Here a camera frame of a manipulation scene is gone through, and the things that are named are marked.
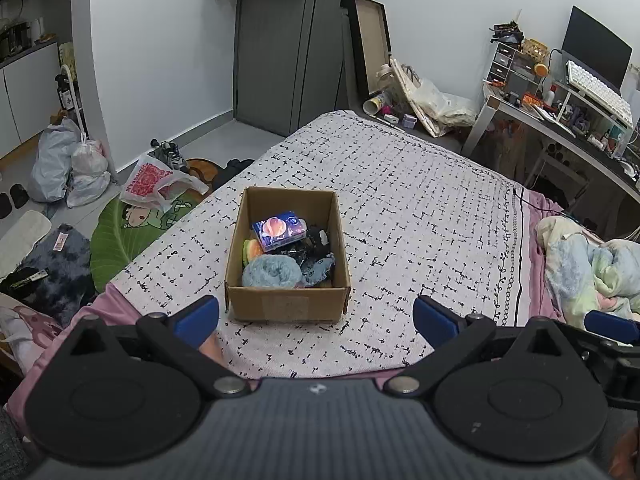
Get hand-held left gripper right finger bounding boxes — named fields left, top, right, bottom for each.
left=384, top=296, right=596, bottom=397

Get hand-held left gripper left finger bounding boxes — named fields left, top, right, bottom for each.
left=55, top=296, right=251, bottom=400

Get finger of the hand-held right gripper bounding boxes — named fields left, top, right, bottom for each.
left=582, top=310, right=640, bottom=401

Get burger plush toy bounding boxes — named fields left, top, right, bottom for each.
left=242, top=239, right=265, bottom=268

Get brown cardboard box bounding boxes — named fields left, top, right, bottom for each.
left=224, top=186, right=351, bottom=325

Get light blue fluffy towel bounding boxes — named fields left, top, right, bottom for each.
left=242, top=254, right=305, bottom=289

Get colourful tissue packet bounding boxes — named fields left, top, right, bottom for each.
left=251, top=214, right=307, bottom=253

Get blue-grey cloth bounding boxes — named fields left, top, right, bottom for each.
left=300, top=252, right=336, bottom=288

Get black crinkly snack packet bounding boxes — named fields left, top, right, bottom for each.
left=280, top=225, right=333, bottom=281

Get pastel quilt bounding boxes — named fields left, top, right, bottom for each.
left=535, top=212, right=640, bottom=331

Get green leaf rug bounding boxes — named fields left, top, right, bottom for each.
left=90, top=187, right=206, bottom=293

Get white black-patterned blanket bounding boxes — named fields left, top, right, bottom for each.
left=107, top=109, right=531, bottom=380

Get red and white plastic bag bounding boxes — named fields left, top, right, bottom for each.
left=119, top=154, right=210, bottom=213

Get dark fuzzy rug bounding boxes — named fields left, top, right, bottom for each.
left=0, top=224, right=98, bottom=328

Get white chair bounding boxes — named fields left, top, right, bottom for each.
left=522, top=150, right=591, bottom=201

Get pair of sneakers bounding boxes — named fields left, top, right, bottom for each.
left=150, top=139, right=191, bottom=173

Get printed pillow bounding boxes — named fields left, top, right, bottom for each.
left=0, top=292, right=63, bottom=376

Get desk with white legs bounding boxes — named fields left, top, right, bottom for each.
left=460, top=80, right=640, bottom=201

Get white floor mat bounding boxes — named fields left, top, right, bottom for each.
left=0, top=209, right=53, bottom=281

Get beige plastic bag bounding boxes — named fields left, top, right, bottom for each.
left=390, top=57, right=481, bottom=138

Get grey plastic bag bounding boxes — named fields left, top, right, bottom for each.
left=30, top=117, right=83, bottom=203

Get black slippers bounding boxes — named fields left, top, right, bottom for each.
left=0, top=184, right=30, bottom=220

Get cream cylindrical container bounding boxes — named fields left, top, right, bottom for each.
left=362, top=91, right=393, bottom=116

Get white desk riser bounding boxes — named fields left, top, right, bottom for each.
left=550, top=80, right=636, bottom=158

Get white keyboard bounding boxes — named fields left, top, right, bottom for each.
left=565, top=60, right=635, bottom=128

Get black bottle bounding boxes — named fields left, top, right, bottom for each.
left=54, top=74, right=76, bottom=113

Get small drawer organizer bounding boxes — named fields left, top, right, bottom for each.
left=490, top=40, right=538, bottom=96

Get grey door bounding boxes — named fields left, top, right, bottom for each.
left=234, top=0, right=373, bottom=136

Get black monitor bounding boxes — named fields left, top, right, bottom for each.
left=561, top=5, right=633, bottom=96

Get white cabinet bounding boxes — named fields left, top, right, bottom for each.
left=0, top=40, right=63, bottom=161

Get wicker basket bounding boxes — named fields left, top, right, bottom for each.
left=522, top=37, right=548, bottom=63

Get black cable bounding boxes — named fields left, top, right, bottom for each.
left=512, top=187, right=568, bottom=216

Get black picture frame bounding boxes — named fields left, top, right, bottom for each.
left=347, top=0, right=393, bottom=101

